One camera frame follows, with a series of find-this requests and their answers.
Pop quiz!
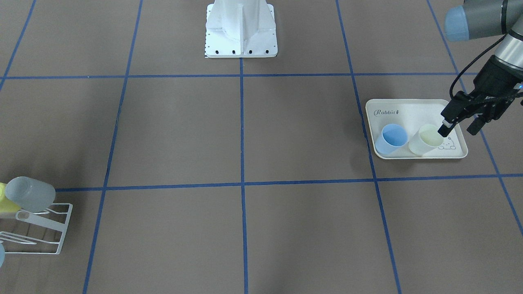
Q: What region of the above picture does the blue cup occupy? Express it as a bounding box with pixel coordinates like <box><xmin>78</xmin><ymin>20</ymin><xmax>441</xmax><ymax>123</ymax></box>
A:
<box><xmin>374</xmin><ymin>124</ymin><xmax>409</xmax><ymax>155</ymax></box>
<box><xmin>0</xmin><ymin>242</ymin><xmax>6</xmax><ymax>267</ymax></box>

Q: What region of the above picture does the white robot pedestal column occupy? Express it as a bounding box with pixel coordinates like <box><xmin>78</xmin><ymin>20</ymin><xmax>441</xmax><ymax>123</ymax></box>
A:
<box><xmin>204</xmin><ymin>0</ymin><xmax>278</xmax><ymax>58</ymax></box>

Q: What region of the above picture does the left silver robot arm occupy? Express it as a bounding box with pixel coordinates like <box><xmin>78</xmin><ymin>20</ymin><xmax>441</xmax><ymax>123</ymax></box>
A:
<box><xmin>438</xmin><ymin>0</ymin><xmax>523</xmax><ymax>137</ymax></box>

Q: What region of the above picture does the yellow plastic cup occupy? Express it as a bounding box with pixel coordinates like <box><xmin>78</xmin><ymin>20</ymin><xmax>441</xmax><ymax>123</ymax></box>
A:
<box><xmin>0</xmin><ymin>183</ymin><xmax>21</xmax><ymax>214</ymax></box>

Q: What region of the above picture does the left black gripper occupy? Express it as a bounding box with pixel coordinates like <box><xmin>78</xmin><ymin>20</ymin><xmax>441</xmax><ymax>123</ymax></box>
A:
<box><xmin>437</xmin><ymin>56</ymin><xmax>522</xmax><ymax>138</ymax></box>

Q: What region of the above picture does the cream plastic tray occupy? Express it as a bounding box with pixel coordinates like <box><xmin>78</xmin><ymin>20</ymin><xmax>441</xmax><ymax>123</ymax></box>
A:
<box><xmin>365</xmin><ymin>99</ymin><xmax>468</xmax><ymax>160</ymax></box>

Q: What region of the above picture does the white wire cup rack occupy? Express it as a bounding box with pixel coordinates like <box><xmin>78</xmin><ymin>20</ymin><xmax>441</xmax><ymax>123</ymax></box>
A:
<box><xmin>1</xmin><ymin>203</ymin><xmax>73</xmax><ymax>255</ymax></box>

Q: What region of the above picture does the cream white cup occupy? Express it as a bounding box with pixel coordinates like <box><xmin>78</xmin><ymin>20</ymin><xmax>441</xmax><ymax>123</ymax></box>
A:
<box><xmin>408</xmin><ymin>124</ymin><xmax>443</xmax><ymax>156</ymax></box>

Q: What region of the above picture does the grey white cup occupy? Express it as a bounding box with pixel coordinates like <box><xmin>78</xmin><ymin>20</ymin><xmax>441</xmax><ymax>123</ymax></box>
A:
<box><xmin>5</xmin><ymin>176</ymin><xmax>56</xmax><ymax>213</ymax></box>

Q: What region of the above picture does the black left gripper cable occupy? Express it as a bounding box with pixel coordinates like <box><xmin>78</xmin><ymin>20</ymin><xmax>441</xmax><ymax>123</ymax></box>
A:
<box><xmin>449</xmin><ymin>35</ymin><xmax>507</xmax><ymax>102</ymax></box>

